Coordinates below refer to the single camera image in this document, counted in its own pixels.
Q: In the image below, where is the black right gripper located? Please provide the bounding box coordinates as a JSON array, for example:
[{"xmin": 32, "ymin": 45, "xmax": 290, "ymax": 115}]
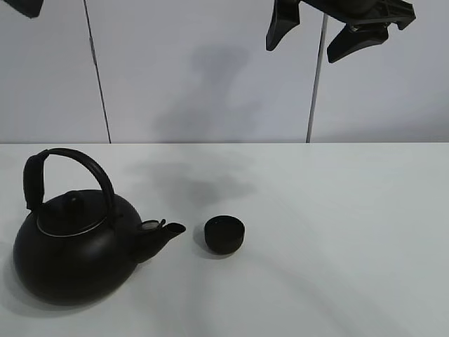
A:
[{"xmin": 265, "ymin": 0, "xmax": 416, "ymax": 63}]

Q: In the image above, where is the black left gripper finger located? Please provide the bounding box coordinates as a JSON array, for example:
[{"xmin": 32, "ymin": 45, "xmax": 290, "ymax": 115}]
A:
[{"xmin": 4, "ymin": 0, "xmax": 43, "ymax": 18}]

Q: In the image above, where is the black round teapot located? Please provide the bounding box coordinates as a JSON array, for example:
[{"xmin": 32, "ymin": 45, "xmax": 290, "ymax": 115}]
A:
[{"xmin": 13, "ymin": 148, "xmax": 186, "ymax": 305}]

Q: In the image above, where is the small black teacup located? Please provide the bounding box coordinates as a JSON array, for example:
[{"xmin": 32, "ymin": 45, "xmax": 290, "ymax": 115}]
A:
[{"xmin": 203, "ymin": 216, "xmax": 245, "ymax": 255}]

